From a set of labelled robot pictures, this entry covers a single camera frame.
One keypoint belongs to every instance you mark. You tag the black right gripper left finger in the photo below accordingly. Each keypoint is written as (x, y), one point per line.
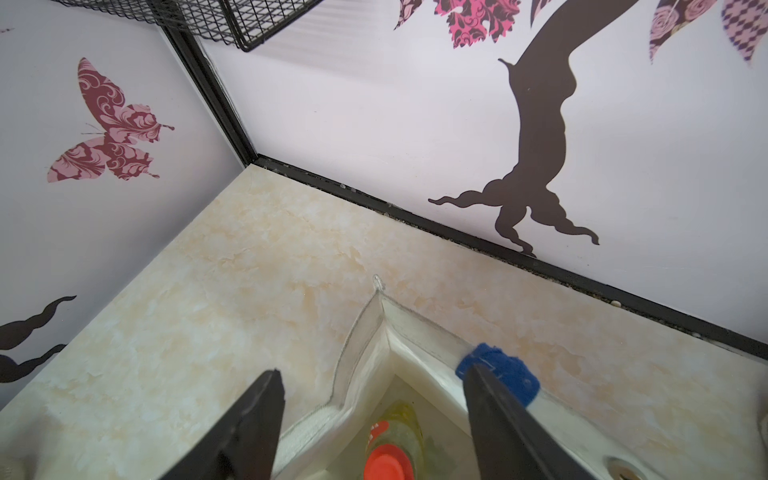
(243, 442)

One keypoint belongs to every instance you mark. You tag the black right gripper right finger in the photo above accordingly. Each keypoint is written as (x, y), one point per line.
(509, 443)

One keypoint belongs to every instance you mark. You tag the yellow-green soap bottle red cap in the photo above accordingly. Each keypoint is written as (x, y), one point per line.
(395, 449)

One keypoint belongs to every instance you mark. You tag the white canvas Doraemon shopping bag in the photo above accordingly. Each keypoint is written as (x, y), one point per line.
(394, 354)

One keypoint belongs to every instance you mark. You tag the black corner frame post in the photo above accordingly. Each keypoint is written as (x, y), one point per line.
(200, 71)

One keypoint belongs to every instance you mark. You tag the black wire basket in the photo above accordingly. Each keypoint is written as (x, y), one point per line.
(245, 24)

